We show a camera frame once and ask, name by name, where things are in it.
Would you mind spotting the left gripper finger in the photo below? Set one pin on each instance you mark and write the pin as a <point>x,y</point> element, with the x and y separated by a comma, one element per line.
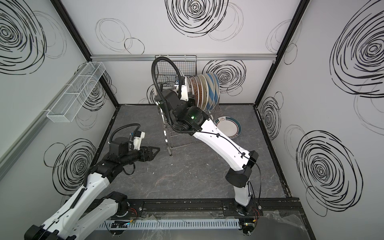
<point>150,158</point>
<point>154,150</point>

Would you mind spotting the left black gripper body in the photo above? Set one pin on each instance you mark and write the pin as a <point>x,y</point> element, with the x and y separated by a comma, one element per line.
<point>144,153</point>

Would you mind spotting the white plate green emblem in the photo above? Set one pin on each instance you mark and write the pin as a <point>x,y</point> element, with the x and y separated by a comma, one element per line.
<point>189,85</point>

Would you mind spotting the white plate red characters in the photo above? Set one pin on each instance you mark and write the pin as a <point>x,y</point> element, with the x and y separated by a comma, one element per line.
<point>195,89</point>

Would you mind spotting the cream floral plate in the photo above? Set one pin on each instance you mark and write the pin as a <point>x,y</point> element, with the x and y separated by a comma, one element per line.
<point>209,100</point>

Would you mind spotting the orange sunburst plate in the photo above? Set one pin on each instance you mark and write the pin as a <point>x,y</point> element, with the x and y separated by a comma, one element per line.
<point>200,92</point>
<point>203,80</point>

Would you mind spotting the blue striped plate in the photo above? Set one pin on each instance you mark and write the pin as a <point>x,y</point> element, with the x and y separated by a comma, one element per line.
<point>217,89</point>
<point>215,98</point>

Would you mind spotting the green rimmed white plate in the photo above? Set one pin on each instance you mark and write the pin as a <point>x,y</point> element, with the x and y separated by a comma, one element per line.
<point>229,126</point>

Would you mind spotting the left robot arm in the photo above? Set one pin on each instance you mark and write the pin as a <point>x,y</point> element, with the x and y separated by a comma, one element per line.
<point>84,212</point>

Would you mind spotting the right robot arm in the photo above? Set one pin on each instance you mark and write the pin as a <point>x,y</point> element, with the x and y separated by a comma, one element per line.
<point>184,117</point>

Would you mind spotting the steel two-tier dish rack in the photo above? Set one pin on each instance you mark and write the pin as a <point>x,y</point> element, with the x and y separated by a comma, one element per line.
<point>173,139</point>

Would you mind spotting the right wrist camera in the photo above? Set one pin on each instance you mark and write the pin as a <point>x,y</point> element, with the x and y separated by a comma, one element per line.
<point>182,90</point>

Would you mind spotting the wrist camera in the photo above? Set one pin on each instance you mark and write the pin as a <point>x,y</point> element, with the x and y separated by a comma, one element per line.
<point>136,139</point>
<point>182,90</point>

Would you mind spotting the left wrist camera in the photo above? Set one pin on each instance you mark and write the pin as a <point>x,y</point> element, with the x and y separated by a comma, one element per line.
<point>136,139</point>

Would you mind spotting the dark wire mesh basket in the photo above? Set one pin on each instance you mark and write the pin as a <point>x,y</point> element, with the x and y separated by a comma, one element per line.
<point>165,73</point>

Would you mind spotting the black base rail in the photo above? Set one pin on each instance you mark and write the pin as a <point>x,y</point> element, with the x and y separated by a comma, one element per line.
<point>227,207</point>

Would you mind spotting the white slotted cable duct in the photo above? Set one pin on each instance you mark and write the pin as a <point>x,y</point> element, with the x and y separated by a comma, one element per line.
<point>193,224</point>

